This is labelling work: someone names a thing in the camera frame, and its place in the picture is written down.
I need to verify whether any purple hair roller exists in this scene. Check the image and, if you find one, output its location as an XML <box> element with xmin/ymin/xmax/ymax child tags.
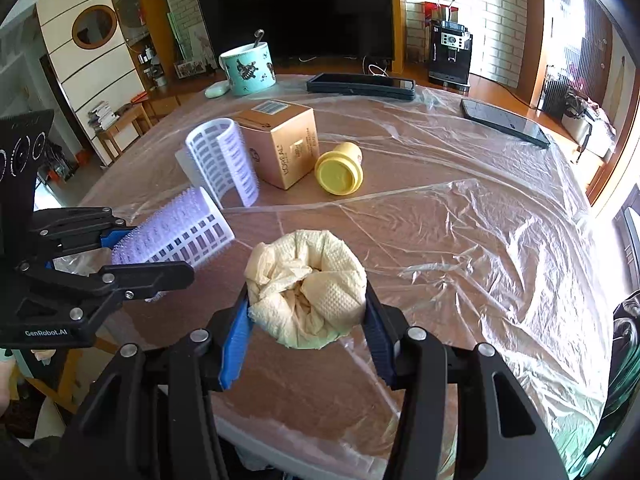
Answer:
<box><xmin>186</xmin><ymin>118</ymin><xmax>259</xmax><ymax>209</ymax></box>
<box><xmin>111</xmin><ymin>186</ymin><xmax>235</xmax><ymax>278</ymax></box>

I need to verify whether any translucent white plastic case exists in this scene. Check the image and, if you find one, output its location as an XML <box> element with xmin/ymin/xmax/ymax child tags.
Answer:
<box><xmin>175</xmin><ymin>148</ymin><xmax>206</xmax><ymax>188</ymax></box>

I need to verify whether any beige paper towel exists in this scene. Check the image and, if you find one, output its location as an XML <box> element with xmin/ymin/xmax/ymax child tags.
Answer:
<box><xmin>244</xmin><ymin>230</ymin><xmax>368</xmax><ymax>350</ymax></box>

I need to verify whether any brown cardboard box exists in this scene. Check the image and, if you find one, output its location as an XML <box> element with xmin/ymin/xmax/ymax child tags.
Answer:
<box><xmin>234</xmin><ymin>100</ymin><xmax>319</xmax><ymax>191</ymax></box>

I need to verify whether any yellow plastic jar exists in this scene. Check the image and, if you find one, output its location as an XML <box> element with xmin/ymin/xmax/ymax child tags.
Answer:
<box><xmin>314</xmin><ymin>142</ymin><xmax>363</xmax><ymax>196</ymax></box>

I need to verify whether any left hand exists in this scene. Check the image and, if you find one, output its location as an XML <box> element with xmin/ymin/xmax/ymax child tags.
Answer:
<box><xmin>0</xmin><ymin>356</ymin><xmax>20</xmax><ymax>415</ymax></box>

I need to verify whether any stack of books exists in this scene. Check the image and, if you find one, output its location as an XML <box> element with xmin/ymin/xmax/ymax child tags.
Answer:
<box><xmin>88</xmin><ymin>101</ymin><xmax>118</xmax><ymax>131</ymax></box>

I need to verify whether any small wooden side table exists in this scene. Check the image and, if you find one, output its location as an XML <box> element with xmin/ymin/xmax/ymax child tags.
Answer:
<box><xmin>92</xmin><ymin>104</ymin><xmax>152</xmax><ymax>166</ymax></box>

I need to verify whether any white earbuds case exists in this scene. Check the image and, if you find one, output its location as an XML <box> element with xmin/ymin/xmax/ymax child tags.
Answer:
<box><xmin>205</xmin><ymin>80</ymin><xmax>230</xmax><ymax>99</ymax></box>

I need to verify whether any wooden shelf with bottles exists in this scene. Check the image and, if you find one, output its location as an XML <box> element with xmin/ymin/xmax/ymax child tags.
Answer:
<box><xmin>131</xmin><ymin>35</ymin><xmax>168</xmax><ymax>89</ymax></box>

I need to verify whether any teal patterned mug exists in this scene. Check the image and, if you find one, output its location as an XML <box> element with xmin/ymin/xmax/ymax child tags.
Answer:
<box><xmin>218</xmin><ymin>41</ymin><xmax>277</xmax><ymax>96</ymax></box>

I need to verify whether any metal spoon in mug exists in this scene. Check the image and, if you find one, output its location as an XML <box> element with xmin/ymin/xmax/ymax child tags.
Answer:
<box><xmin>254</xmin><ymin>29</ymin><xmax>265</xmax><ymax>48</ymax></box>

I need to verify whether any dark blue cased tablet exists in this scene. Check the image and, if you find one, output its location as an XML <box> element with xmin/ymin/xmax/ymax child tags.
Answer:
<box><xmin>306</xmin><ymin>73</ymin><xmax>416</xmax><ymax>101</ymax></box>

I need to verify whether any large black television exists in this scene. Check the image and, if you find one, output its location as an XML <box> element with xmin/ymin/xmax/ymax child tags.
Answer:
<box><xmin>198</xmin><ymin>0</ymin><xmax>394</xmax><ymax>60</ymax></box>

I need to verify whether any black tablet at edge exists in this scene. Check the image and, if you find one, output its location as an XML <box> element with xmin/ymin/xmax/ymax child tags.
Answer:
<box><xmin>460</xmin><ymin>99</ymin><xmax>550</xmax><ymax>148</ymax></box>

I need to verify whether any black coffee machine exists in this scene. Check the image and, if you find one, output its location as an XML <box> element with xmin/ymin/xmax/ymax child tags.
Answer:
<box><xmin>427</xmin><ymin>21</ymin><xmax>473</xmax><ymax>92</ymax></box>

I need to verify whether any round wooden wall mirror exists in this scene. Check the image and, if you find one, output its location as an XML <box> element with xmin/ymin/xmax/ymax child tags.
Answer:
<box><xmin>72</xmin><ymin>4</ymin><xmax>117</xmax><ymax>50</ymax></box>

